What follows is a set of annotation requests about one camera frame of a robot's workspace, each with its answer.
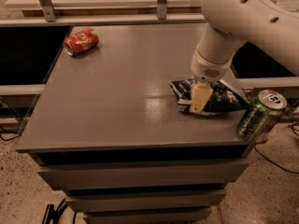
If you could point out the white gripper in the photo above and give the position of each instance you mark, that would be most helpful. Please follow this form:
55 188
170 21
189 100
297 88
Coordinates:
206 69

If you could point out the blue chip bag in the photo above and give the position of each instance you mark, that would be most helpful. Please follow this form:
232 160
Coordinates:
222 99

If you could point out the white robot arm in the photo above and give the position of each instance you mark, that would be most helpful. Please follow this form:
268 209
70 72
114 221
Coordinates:
229 25

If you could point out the green soda can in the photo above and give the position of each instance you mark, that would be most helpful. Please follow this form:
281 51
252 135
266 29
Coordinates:
262 114

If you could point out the red coke can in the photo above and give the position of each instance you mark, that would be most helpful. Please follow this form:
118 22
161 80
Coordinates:
81 41

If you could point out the grey drawer cabinet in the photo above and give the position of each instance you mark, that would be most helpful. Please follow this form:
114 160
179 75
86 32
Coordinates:
107 132

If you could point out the black object bottom floor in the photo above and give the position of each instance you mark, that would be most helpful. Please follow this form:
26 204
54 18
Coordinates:
52 215

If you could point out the metal railing frame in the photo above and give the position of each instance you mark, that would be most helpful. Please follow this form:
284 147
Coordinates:
25 13

